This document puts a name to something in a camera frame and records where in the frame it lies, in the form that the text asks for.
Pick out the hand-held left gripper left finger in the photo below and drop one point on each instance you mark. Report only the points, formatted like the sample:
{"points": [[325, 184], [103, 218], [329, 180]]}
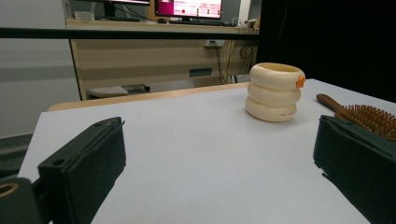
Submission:
{"points": [[84, 161]]}

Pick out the grey chair seat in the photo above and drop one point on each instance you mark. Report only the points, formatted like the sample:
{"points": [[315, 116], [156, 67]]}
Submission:
{"points": [[107, 91]]}

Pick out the wooden hairbrush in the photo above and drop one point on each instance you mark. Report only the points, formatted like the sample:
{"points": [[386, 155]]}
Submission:
{"points": [[369, 118]]}

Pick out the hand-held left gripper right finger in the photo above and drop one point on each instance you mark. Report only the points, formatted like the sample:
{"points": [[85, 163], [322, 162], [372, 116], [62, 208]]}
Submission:
{"points": [[358, 168]]}

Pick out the monitor with pink screen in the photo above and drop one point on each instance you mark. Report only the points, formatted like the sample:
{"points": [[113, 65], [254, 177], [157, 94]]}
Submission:
{"points": [[190, 7]]}

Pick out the black computer mouse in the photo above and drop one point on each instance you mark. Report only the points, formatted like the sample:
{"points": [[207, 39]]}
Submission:
{"points": [[162, 20]]}

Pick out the white wall socket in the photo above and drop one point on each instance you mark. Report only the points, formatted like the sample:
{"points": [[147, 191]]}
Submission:
{"points": [[214, 43]]}

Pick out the cream ringed cup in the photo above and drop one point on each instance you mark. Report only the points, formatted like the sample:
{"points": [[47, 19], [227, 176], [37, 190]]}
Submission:
{"points": [[271, 96]]}

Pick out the light wooden desk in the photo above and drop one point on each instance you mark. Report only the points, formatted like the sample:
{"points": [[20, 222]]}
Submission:
{"points": [[140, 59]]}

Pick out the white box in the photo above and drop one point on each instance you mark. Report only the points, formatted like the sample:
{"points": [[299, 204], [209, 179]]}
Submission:
{"points": [[84, 16]]}

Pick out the black curtain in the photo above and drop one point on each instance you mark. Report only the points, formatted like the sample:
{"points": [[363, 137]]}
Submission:
{"points": [[327, 40]]}

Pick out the black keyboard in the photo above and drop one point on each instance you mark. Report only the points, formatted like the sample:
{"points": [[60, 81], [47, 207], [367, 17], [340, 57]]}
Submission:
{"points": [[199, 22]]}

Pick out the dark monitor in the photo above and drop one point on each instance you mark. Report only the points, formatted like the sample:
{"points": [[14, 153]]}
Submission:
{"points": [[109, 9]]}

